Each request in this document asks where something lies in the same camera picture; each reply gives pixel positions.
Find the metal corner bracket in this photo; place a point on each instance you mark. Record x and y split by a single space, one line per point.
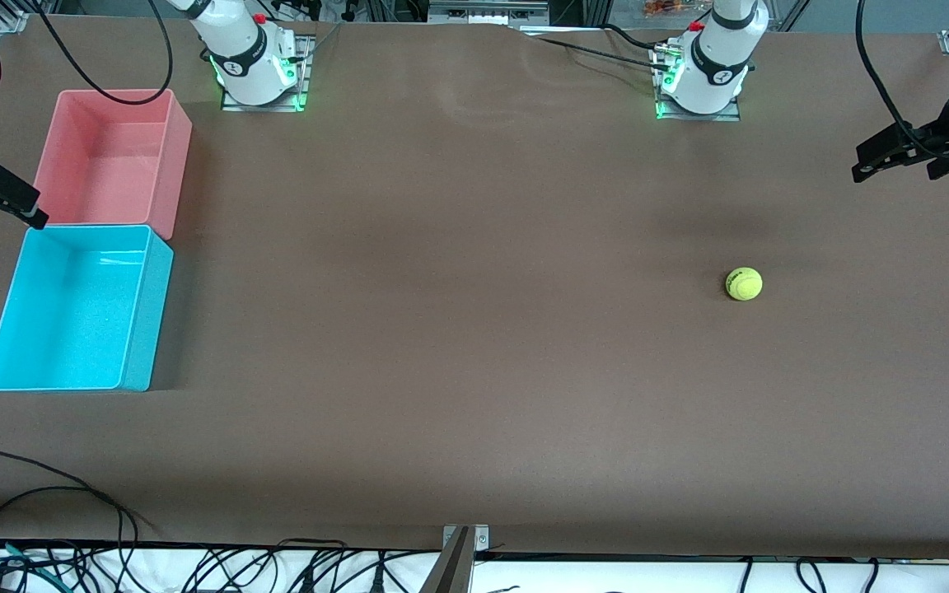
481 537

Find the orange items in clear box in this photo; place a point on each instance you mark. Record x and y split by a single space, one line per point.
668 7

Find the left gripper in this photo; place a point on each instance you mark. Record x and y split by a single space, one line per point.
941 137

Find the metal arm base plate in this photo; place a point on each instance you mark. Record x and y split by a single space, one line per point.
304 74
726 116

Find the aluminium profile beam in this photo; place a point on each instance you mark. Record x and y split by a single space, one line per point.
451 568

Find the pink plastic bin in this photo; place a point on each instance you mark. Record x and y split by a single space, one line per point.
120 165

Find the yellow-green tennis ball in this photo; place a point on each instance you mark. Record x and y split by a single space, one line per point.
744 284

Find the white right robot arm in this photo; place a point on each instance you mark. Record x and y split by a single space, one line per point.
244 58

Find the grey metal box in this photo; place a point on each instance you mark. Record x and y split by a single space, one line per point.
487 11

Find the blue plastic bin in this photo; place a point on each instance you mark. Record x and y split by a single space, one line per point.
71 313

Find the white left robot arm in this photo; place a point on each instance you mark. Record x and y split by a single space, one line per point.
713 66

